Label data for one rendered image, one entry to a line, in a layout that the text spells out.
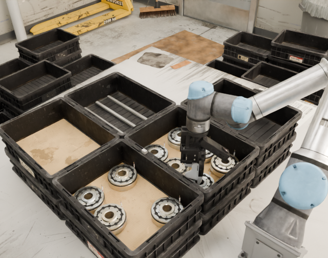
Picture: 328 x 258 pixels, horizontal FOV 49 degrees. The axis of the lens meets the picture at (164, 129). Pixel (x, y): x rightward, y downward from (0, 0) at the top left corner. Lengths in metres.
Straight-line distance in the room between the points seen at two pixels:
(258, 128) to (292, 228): 0.55
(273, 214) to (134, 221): 0.43
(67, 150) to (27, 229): 0.32
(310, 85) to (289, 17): 3.06
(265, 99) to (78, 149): 0.74
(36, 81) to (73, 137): 1.20
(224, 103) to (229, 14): 3.52
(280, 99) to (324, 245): 0.52
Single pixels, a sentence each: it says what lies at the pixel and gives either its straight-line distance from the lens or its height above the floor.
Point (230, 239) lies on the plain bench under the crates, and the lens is 1.32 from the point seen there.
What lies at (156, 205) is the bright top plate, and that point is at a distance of 1.19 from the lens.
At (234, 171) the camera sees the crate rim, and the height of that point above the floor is 0.93.
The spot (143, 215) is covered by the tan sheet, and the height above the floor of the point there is 0.83.
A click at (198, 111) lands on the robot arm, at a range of 1.10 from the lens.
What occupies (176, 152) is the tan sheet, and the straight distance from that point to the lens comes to 1.41.
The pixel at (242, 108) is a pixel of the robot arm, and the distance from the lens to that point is 1.06.
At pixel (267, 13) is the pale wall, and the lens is 4.34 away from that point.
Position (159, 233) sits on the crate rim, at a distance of 1.04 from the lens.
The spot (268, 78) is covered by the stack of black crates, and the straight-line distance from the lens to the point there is 2.84.
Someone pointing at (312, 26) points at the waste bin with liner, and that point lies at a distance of 3.53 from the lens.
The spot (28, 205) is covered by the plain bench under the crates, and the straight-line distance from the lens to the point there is 1.50.
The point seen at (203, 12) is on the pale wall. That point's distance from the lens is 4.75.
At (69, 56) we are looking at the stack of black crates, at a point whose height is 0.48.
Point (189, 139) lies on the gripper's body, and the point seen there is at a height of 1.02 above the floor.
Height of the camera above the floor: 1.77
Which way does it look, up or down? 38 degrees down
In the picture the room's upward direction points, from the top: 1 degrees counter-clockwise
